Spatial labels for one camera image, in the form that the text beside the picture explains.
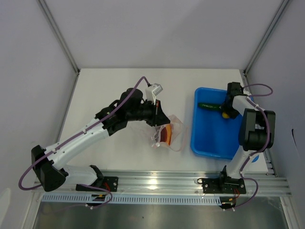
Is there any aluminium rail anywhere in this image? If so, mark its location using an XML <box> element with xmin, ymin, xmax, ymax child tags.
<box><xmin>32</xmin><ymin>152</ymin><xmax>291</xmax><ymax>197</ymax></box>

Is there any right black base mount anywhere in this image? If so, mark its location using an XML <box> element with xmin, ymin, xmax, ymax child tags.
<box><xmin>197</xmin><ymin>177</ymin><xmax>246</xmax><ymax>194</ymax></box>

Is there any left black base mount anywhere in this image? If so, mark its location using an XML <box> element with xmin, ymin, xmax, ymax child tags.
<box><xmin>76</xmin><ymin>177</ymin><xmax>119</xmax><ymax>192</ymax></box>

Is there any green cucumber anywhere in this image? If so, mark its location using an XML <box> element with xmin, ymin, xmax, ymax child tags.
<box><xmin>197</xmin><ymin>103</ymin><xmax>221</xmax><ymax>111</ymax></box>

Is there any right aluminium frame post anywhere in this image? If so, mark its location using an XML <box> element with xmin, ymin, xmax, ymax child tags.
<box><xmin>243</xmin><ymin>0</ymin><xmax>292</xmax><ymax>77</ymax></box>

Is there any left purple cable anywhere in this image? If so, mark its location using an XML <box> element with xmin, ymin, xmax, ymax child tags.
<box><xmin>18</xmin><ymin>76</ymin><xmax>153</xmax><ymax>191</ymax></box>

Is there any aluminium frame post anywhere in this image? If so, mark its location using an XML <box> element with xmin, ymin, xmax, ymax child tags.
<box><xmin>243</xmin><ymin>0</ymin><xmax>292</xmax><ymax>77</ymax></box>
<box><xmin>36</xmin><ymin>0</ymin><xmax>80</xmax><ymax>74</ymax></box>

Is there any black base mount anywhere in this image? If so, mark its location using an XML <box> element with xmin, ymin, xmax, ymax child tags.
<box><xmin>76</xmin><ymin>177</ymin><xmax>119</xmax><ymax>192</ymax></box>
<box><xmin>197</xmin><ymin>177</ymin><xmax>246</xmax><ymax>194</ymax></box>

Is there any blue plastic tray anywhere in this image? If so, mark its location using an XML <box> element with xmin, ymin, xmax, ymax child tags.
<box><xmin>190</xmin><ymin>87</ymin><xmax>242</xmax><ymax>160</ymax></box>

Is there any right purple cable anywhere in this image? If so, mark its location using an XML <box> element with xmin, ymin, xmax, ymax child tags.
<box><xmin>239</xmin><ymin>83</ymin><xmax>274</xmax><ymax>178</ymax></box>

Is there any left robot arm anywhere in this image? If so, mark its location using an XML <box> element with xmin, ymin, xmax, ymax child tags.
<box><xmin>31</xmin><ymin>84</ymin><xmax>170</xmax><ymax>192</ymax></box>

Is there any left aluminium frame post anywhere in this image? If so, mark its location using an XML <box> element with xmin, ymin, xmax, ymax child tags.
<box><xmin>36</xmin><ymin>0</ymin><xmax>80</xmax><ymax>74</ymax></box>

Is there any clear pink zip top bag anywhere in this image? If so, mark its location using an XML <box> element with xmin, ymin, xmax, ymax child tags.
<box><xmin>151</xmin><ymin>115</ymin><xmax>188</xmax><ymax>152</ymax></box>

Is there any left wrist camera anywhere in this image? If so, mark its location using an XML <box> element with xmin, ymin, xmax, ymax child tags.
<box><xmin>145</xmin><ymin>83</ymin><xmax>163</xmax><ymax>103</ymax></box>

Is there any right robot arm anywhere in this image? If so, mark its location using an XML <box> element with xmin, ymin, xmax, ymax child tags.
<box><xmin>217</xmin><ymin>82</ymin><xmax>276</xmax><ymax>193</ymax></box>

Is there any yellow lemon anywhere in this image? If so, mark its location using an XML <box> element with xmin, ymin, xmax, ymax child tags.
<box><xmin>222</xmin><ymin>113</ymin><xmax>230</xmax><ymax>119</ymax></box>

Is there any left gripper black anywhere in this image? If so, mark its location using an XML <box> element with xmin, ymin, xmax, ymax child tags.
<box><xmin>127</xmin><ymin>98</ymin><xmax>170</xmax><ymax>127</ymax></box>

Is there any red orange steak slice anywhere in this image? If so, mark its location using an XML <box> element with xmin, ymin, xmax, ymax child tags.
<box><xmin>159</xmin><ymin>124</ymin><xmax>172</xmax><ymax>145</ymax></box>

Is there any purple cable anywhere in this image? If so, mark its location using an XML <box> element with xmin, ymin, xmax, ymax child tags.
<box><xmin>239</xmin><ymin>83</ymin><xmax>274</xmax><ymax>178</ymax></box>
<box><xmin>18</xmin><ymin>76</ymin><xmax>153</xmax><ymax>191</ymax></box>

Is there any white slotted cable duct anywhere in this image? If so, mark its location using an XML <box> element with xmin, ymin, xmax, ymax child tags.
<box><xmin>42</xmin><ymin>193</ymin><xmax>221</xmax><ymax>206</ymax></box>

